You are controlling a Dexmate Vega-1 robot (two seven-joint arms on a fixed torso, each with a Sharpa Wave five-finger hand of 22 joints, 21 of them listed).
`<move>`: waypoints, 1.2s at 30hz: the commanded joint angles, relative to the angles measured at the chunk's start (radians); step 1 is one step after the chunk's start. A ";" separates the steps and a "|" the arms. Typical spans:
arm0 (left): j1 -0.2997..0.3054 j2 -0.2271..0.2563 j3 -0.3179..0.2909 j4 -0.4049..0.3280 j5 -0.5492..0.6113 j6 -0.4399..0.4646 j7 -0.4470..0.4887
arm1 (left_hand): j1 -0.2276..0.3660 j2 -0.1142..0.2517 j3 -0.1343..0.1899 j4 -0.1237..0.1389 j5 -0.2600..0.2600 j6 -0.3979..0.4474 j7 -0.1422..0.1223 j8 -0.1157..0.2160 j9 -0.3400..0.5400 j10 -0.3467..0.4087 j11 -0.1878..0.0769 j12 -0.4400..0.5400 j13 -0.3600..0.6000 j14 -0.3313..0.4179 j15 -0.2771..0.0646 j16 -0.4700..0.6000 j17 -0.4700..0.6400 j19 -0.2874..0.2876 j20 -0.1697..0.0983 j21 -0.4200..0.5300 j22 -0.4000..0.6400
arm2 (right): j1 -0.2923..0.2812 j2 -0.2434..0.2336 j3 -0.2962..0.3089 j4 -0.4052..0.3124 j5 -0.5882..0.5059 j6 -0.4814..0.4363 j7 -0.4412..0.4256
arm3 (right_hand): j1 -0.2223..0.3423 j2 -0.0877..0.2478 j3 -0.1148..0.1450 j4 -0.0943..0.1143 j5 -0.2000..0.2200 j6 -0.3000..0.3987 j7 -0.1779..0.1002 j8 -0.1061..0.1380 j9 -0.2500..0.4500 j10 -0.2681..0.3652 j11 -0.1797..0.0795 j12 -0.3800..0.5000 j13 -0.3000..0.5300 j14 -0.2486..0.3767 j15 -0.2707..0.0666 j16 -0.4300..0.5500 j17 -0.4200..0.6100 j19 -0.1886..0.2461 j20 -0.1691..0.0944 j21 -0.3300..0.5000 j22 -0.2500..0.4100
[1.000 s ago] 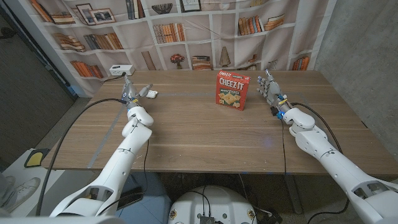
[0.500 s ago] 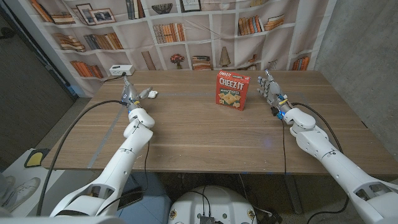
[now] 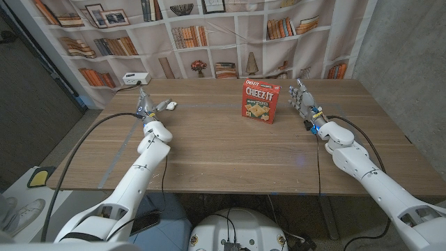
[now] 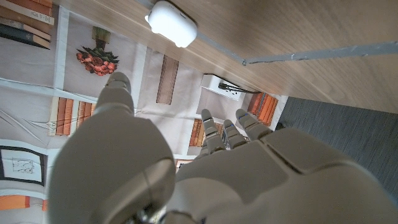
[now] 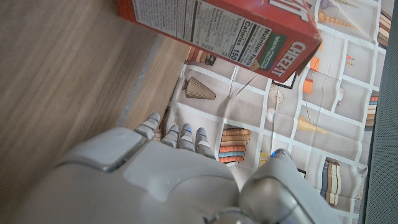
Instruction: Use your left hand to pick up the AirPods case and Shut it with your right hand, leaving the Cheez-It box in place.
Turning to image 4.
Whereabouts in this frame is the black power strip cable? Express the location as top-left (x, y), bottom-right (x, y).
top-left (217, 82), bottom-right (262, 94)

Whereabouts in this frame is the white AirPods case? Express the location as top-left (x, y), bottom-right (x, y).
top-left (144, 0), bottom-right (198, 49)

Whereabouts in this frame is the grey tape strip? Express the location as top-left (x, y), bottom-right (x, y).
top-left (135, 0), bottom-right (246, 65)
top-left (242, 41), bottom-right (398, 66)

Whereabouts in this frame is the printed bookshelf backdrop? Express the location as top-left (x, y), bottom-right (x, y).
top-left (0, 0), bottom-right (289, 224)

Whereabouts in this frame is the white power strip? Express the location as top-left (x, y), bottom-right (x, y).
top-left (200, 73), bottom-right (246, 101)

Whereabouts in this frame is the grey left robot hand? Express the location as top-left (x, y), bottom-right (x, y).
top-left (46, 72), bottom-right (398, 224)

